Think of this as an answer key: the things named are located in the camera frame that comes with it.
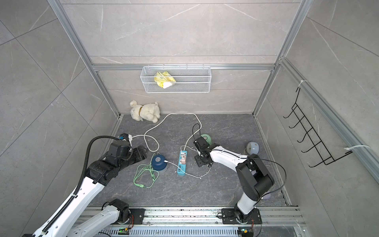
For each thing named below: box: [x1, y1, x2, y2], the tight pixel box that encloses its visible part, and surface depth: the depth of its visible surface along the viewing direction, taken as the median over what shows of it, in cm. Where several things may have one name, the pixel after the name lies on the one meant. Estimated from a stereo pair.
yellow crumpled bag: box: [153, 71, 177, 89], surface depth 87 cm
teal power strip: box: [176, 150, 188, 176], surface depth 90 cm
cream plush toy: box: [129, 99, 161, 123], surface depth 113 cm
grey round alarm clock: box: [246, 141, 260, 156], surface depth 92 cm
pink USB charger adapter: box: [181, 155, 187, 165], surface depth 88 cm
